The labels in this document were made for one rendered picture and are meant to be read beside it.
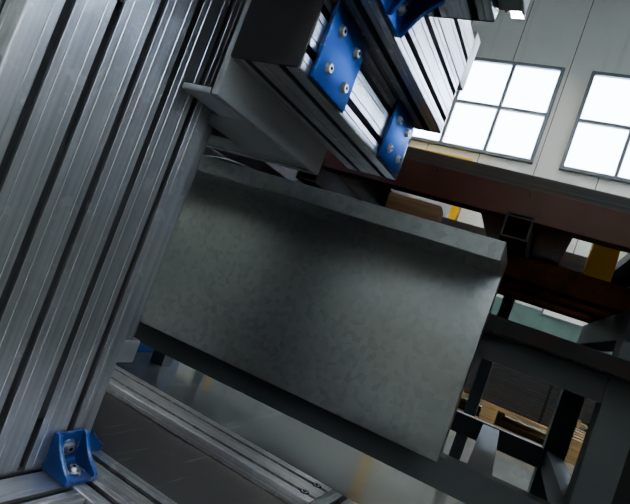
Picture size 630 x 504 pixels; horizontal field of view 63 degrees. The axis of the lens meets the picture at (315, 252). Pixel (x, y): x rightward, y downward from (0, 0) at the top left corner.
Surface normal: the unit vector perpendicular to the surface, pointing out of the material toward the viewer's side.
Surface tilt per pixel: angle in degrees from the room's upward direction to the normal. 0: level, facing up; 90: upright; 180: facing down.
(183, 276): 90
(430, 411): 90
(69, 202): 90
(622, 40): 90
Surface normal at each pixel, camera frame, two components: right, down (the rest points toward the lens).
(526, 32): -0.41, -0.19
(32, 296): 0.84, 0.29
